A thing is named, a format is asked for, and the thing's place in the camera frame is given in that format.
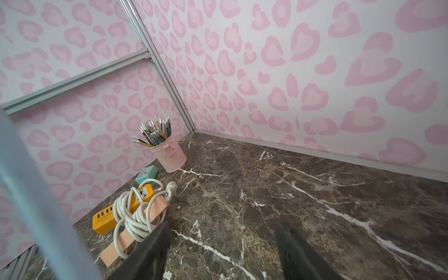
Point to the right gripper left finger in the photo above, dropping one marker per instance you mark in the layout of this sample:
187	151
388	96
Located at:
149	260

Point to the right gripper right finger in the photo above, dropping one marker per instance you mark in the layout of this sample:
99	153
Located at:
298	259

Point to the pink power strip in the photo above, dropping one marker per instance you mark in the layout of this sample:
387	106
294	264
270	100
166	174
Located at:
134	228

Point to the yellow power strip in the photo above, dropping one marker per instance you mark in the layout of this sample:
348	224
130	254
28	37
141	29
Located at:
103	222

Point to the small green desk clock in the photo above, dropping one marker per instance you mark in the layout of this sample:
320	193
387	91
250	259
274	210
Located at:
149	172

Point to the pink pencil cup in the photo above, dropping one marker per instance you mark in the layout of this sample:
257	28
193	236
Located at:
158	137

